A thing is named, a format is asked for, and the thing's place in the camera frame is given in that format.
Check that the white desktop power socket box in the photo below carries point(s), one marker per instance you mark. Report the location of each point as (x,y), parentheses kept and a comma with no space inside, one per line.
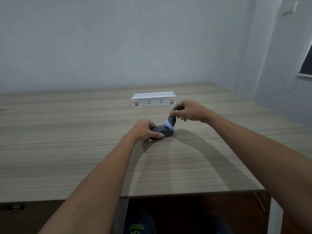
(154,99)

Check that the person's dark shorts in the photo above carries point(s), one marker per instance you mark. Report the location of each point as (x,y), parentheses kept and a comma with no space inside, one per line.
(140,225)

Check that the grey table leg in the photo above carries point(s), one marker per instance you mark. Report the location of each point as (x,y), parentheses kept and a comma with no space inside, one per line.
(120,216)

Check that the person's right hand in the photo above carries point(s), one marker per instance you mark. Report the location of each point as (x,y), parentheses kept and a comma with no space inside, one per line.
(193,110)

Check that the black brush with white bristles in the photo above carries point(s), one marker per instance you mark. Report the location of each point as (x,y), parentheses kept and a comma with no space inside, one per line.
(171,121)

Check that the window with white frame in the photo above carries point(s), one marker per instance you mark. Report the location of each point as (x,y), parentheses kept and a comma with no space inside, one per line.
(307,63)

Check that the black computer mouse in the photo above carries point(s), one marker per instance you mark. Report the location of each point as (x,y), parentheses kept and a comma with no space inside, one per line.
(162,132)

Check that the person's left hand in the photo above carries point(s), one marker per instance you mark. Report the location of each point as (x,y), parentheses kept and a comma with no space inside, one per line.
(140,131)

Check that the dark bracket under table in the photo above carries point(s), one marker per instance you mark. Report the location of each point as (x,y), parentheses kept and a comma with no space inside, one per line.
(12,207)

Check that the person's left forearm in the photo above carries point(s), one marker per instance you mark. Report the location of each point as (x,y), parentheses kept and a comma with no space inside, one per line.
(97,187)

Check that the white wall switch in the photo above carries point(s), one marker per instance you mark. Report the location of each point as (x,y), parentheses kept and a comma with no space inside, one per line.
(289,8)

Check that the white table leg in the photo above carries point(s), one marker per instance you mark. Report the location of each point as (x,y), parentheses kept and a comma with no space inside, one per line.
(274,216)

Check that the person's right forearm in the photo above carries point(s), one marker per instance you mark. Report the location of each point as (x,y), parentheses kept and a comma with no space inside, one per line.
(258,153)

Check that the person's right fingers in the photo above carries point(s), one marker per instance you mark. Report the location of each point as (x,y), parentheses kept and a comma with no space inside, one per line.
(180,114)

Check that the person's left thumb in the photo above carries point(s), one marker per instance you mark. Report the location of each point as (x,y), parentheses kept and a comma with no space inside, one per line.
(157,135)

